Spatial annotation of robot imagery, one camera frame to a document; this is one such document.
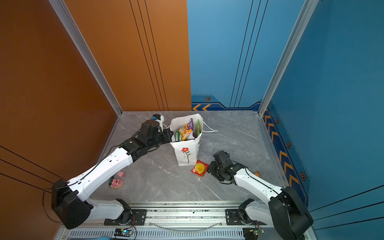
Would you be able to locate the green circuit board right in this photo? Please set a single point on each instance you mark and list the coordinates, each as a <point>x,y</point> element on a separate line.
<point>252,234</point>

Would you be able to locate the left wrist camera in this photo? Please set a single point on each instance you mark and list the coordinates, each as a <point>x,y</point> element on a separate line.
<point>160,119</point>

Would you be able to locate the green circuit board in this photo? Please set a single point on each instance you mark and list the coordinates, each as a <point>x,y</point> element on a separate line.
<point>252,234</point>
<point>124,233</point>

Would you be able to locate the green white snack packet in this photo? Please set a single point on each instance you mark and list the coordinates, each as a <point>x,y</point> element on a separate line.
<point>179,136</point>

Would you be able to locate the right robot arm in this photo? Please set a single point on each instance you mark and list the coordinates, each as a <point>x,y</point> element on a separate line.
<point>281,208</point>

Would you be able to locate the small pink block toy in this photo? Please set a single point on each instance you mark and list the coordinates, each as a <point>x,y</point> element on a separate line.
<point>121,174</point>

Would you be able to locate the pink pig toy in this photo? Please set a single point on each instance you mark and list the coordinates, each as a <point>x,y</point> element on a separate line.
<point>116,183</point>

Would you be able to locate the purple snack packet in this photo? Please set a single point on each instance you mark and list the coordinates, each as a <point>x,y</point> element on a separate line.
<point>190,126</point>

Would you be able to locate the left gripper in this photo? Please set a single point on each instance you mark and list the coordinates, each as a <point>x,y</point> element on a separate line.
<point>168,137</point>

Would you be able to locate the red yellow snack packet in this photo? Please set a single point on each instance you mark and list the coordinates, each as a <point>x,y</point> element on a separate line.
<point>200,168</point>

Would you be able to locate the white paper bag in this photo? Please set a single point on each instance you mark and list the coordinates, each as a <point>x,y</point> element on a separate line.
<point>187,151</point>

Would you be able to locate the green circuit board left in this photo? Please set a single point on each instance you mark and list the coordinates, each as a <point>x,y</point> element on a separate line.
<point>124,233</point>

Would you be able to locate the green snack bag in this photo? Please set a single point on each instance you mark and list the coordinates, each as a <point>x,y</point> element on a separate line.
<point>197,131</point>

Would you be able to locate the aluminium frame rail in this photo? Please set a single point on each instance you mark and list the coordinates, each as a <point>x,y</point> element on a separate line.
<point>172,221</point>

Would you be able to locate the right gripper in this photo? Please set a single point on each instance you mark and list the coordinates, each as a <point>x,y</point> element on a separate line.
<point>212,164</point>

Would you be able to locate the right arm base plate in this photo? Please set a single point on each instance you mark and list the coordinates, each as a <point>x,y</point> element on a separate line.
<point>233,218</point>

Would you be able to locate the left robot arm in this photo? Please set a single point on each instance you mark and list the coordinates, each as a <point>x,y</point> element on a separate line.
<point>71,200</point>

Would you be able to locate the yellow orange snack packet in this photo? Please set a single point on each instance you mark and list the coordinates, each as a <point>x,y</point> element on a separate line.
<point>186,132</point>

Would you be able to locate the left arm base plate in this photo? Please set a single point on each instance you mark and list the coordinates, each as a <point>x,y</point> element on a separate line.
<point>132,216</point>

